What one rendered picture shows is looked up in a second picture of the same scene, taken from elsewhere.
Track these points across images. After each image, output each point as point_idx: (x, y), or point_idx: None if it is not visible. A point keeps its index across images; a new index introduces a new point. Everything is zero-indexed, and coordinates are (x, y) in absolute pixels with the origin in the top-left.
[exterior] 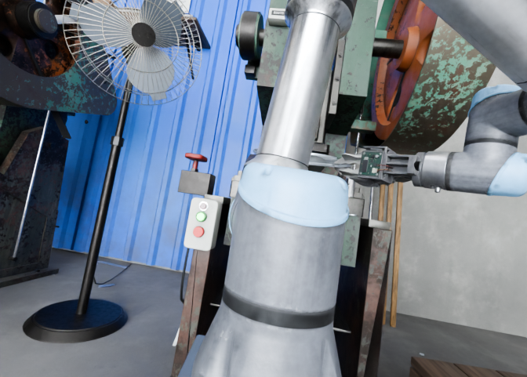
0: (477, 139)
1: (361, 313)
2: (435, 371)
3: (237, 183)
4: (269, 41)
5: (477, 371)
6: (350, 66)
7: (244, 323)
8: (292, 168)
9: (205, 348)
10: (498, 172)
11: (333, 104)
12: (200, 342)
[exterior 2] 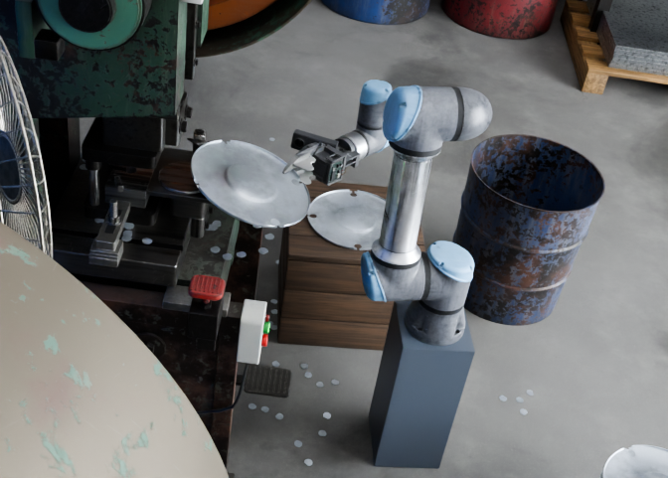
0: (379, 127)
1: (250, 259)
2: (306, 250)
3: (178, 263)
4: (179, 31)
5: (297, 227)
6: None
7: (461, 310)
8: (469, 259)
9: (450, 330)
10: (385, 145)
11: (195, 65)
12: (410, 346)
